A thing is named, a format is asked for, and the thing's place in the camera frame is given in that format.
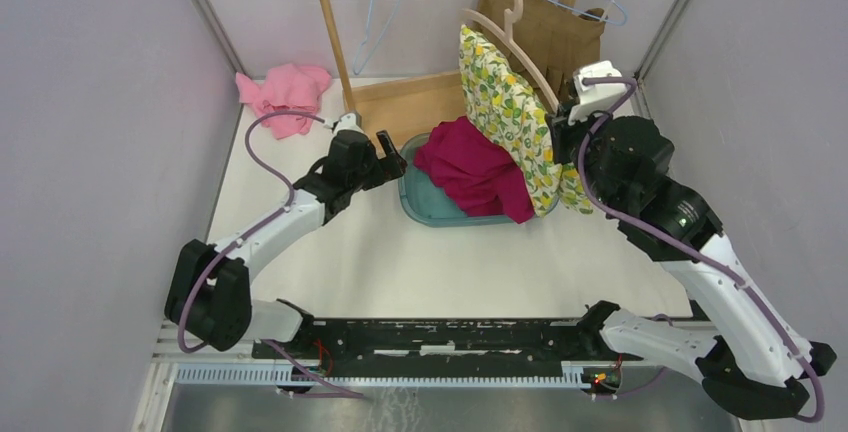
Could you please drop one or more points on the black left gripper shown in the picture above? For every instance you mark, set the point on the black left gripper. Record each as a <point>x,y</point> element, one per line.
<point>387,168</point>

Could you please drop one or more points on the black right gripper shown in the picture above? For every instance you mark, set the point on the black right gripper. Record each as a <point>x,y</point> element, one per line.
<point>563,129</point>

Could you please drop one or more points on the wooden clothes rack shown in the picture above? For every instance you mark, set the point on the wooden clothes rack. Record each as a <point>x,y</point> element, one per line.
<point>412,106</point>

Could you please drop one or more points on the yellow patterned cloth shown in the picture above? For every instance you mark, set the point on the yellow patterned cloth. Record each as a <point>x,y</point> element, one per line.
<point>504,107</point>

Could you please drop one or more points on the magenta cloth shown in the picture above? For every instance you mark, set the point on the magenta cloth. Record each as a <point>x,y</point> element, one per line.
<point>479,177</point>

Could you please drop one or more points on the brown skirt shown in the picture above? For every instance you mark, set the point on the brown skirt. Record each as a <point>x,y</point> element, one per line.
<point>557,41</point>

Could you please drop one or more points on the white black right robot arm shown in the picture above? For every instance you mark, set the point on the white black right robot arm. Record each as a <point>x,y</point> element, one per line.
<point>753,365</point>

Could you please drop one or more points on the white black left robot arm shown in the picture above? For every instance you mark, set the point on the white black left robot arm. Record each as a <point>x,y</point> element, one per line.
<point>210,292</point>

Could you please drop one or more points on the teal plastic basket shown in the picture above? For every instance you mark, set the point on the teal plastic basket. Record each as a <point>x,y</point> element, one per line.
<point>427,204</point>

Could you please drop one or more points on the pink crumpled cloth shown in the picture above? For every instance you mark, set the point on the pink crumpled cloth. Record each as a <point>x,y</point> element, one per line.
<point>292,87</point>

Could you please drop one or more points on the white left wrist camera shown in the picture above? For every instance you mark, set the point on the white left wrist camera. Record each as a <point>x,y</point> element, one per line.
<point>350,121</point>

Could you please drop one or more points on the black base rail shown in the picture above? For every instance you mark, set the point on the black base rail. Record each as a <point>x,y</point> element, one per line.
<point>443,348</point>

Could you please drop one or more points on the white slotted cable duct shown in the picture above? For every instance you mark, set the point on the white slotted cable duct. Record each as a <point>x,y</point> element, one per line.
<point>285,375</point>

